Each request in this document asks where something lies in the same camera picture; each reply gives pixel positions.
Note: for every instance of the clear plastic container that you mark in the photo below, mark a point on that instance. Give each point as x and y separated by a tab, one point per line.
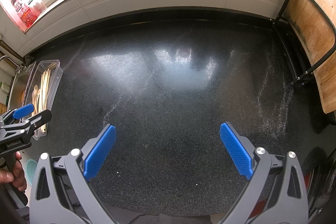
53	87

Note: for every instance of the small clear jar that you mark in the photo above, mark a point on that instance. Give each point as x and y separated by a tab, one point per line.
38	6

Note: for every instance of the wooden spoon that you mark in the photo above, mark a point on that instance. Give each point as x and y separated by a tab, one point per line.
35	94

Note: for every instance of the large wooden cutting board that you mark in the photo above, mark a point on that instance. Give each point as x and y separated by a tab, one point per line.
328	90

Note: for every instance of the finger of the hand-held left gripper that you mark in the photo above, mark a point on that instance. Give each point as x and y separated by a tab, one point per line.
39	119
25	110

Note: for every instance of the orange sink strainer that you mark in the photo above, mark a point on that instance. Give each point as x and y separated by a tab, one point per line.
23	96

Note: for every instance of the stainless steel sink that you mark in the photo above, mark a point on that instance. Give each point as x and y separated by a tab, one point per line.
17	87

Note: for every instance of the pile of wooden chopsticks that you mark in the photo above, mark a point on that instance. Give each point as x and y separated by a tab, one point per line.
47	92

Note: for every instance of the small wooden cutting board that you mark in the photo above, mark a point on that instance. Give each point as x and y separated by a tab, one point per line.
309	27

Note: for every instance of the red plastic object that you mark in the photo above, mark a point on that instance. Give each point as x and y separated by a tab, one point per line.
261	205

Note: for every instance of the small wooden box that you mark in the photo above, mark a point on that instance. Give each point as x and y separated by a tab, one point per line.
2	108

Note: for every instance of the small dark lump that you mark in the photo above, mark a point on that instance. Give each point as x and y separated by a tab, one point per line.
28	58

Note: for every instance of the person's left hand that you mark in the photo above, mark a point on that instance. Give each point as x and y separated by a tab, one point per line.
19	174

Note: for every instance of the red detergent bottle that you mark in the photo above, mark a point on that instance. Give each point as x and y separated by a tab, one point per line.
25	14

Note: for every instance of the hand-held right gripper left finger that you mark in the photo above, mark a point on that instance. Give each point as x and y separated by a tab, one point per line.
99	153

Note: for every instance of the white and green wall holder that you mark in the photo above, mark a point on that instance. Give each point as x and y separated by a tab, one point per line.
4	87

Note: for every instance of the black metal board rack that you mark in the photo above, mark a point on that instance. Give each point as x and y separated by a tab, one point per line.
284	7

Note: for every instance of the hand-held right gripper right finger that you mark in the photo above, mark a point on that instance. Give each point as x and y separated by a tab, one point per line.
236	153

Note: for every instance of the teal plastic basket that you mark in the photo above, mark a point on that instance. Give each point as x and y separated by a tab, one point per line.
32	171

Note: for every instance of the metal faucet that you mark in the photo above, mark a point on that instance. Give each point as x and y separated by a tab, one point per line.
8	59

